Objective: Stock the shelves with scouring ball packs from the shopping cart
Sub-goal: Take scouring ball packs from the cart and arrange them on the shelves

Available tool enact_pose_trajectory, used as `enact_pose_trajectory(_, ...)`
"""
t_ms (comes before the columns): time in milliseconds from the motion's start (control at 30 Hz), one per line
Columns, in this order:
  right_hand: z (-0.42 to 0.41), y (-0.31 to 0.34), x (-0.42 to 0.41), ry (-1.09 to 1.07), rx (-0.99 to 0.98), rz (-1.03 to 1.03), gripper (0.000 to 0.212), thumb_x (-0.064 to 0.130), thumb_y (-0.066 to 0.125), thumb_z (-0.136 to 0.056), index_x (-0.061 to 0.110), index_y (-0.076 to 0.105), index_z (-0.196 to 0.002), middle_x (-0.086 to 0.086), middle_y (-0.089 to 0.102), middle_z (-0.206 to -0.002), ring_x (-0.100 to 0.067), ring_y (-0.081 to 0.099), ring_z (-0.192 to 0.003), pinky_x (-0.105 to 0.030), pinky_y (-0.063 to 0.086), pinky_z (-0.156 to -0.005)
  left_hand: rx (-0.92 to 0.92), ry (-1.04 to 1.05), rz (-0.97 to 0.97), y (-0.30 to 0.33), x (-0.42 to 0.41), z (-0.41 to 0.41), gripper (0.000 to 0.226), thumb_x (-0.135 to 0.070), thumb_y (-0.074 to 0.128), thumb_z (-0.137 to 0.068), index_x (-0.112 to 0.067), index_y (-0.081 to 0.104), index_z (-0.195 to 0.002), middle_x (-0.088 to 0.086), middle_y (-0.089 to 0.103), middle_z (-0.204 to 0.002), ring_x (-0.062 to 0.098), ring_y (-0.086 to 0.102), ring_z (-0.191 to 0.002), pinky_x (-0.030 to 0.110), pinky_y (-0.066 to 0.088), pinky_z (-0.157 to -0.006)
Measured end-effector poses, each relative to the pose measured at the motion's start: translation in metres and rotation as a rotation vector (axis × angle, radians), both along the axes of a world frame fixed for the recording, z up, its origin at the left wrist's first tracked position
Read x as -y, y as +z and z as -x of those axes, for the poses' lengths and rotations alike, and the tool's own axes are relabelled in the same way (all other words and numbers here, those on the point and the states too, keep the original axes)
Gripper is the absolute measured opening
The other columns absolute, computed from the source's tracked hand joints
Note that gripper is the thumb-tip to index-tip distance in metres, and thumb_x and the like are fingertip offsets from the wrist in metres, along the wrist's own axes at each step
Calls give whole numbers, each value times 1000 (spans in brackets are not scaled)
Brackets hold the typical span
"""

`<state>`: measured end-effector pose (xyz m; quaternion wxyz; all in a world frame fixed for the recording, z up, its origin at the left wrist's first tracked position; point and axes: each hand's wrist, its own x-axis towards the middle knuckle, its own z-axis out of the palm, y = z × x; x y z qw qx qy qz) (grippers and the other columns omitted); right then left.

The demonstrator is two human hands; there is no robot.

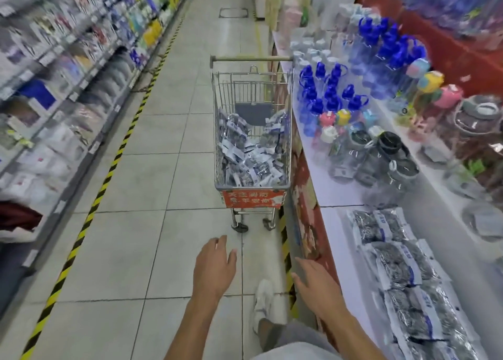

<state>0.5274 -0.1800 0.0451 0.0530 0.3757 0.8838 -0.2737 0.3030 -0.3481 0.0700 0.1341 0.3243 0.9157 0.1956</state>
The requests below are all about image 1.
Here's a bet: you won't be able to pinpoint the grey cart seat flap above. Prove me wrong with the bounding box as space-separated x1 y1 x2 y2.
234 102 276 127

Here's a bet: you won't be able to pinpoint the group of white-lid clear bottles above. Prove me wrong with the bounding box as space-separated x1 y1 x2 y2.
290 2 364 63

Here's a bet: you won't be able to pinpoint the person's left hand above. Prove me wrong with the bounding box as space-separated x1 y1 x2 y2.
192 236 238 301

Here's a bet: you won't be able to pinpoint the group of grey-lid glass jars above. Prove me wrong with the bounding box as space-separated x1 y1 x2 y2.
420 94 503 238

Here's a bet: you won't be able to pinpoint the person's right forearm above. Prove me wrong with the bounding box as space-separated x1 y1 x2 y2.
314 309 390 360

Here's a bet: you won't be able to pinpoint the person's right hand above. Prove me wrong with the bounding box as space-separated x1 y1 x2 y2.
291 257 349 323

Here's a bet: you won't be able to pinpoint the row of steel scourer packets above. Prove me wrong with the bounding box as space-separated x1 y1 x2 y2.
347 207 490 360

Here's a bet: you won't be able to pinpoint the white-lid small bottle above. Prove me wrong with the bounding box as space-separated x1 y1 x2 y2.
319 126 339 152

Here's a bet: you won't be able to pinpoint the metal shopping cart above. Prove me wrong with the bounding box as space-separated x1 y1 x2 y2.
209 55 295 234

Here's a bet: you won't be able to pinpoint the pile of steel scourer packets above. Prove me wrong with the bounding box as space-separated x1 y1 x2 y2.
215 107 291 188

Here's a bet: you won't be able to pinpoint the pastel blue pink lid bottle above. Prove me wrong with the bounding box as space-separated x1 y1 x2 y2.
399 58 430 97

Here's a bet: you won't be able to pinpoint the pink-lid large bottle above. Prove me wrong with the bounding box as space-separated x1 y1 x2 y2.
417 85 464 136

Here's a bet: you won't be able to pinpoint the red cart sign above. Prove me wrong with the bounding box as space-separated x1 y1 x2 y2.
221 189 287 210

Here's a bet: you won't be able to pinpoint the white display shelf unit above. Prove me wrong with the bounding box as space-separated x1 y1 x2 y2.
270 28 503 360

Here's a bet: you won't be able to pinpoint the group of blue-lid clear bottles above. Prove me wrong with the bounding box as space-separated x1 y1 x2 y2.
296 15 428 137

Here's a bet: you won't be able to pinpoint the red printed shelf front panel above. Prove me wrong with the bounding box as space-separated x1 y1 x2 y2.
290 148 340 335

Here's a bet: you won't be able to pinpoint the person's leg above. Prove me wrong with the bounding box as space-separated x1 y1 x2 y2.
257 318 288 352

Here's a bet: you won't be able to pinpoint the dark red package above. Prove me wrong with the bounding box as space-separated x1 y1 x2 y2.
0 202 43 232

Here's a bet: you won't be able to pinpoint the stack of pastel tissue packs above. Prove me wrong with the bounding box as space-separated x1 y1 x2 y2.
251 0 315 38

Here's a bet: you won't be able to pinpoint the yellow black floor tape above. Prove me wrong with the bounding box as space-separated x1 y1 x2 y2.
20 0 197 360

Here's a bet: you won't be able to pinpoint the group of dark-lid clear jars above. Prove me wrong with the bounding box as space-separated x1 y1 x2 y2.
328 126 421 199

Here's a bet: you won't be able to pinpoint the grey shorts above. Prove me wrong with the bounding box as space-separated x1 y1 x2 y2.
251 320 343 360

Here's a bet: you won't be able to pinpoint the row of clear bottles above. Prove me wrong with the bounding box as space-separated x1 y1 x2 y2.
399 0 503 42

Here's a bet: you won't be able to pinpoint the rows of packaged shelf goods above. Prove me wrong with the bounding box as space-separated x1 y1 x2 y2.
0 0 197 238

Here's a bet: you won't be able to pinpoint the person's left forearm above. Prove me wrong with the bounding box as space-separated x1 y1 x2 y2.
164 292 223 360

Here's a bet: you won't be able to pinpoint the white sneaker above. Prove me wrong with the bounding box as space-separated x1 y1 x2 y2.
251 280 275 335

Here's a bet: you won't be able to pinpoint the store shelving unit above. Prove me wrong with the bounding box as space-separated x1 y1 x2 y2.
0 0 198 321

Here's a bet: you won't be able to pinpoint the yellow blue lid bottle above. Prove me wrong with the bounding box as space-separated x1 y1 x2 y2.
409 71 445 114

